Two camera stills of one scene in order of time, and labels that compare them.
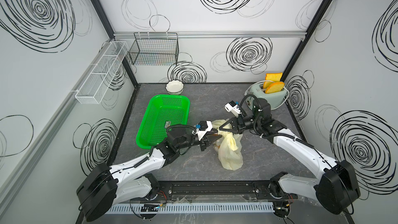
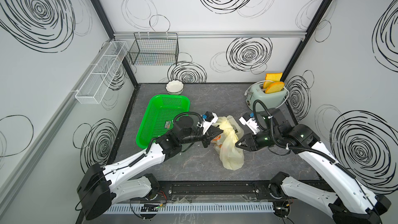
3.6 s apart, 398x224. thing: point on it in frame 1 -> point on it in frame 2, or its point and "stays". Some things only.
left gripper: (208, 141) stays
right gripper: (237, 125) -> (249, 143)
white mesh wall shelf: (96, 83) stays
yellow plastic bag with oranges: (229, 147) stays
